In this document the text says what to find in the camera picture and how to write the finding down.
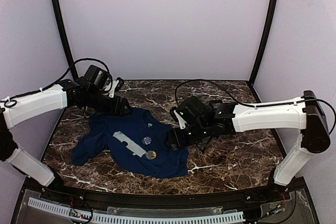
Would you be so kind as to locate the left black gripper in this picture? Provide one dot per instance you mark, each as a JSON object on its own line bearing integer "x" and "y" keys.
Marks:
{"x": 118, "y": 105}

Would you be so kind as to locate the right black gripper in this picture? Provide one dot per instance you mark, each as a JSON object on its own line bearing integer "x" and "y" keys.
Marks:
{"x": 174, "y": 138}

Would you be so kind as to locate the navy blue t-shirt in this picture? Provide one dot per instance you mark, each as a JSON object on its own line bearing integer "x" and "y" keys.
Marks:
{"x": 122, "y": 136}

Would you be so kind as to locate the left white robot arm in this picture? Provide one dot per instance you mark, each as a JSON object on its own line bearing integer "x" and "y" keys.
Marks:
{"x": 82, "y": 92}

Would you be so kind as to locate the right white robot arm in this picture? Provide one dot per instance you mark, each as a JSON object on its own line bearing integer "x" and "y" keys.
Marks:
{"x": 198, "y": 121}

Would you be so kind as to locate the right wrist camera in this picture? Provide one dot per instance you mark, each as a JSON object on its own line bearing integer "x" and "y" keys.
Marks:
{"x": 178, "y": 118}

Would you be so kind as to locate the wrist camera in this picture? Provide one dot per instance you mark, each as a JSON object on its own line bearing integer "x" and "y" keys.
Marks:
{"x": 114, "y": 86}
{"x": 178, "y": 118}

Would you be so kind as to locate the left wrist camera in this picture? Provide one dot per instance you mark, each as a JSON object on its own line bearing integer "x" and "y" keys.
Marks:
{"x": 114, "y": 86}

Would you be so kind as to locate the white slotted cable duct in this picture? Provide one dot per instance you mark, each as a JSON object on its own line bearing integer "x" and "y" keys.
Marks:
{"x": 132, "y": 215}

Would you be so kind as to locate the black front rail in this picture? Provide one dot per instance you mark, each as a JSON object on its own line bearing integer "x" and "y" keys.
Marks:
{"x": 241, "y": 199}

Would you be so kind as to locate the left black frame post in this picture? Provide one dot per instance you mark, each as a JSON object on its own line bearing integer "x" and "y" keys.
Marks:
{"x": 63, "y": 37}

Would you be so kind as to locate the black frame post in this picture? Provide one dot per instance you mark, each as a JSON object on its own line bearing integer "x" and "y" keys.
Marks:
{"x": 263, "y": 41}
{"x": 63, "y": 37}

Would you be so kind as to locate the right black frame post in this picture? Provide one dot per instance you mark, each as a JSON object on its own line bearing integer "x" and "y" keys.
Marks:
{"x": 263, "y": 41}

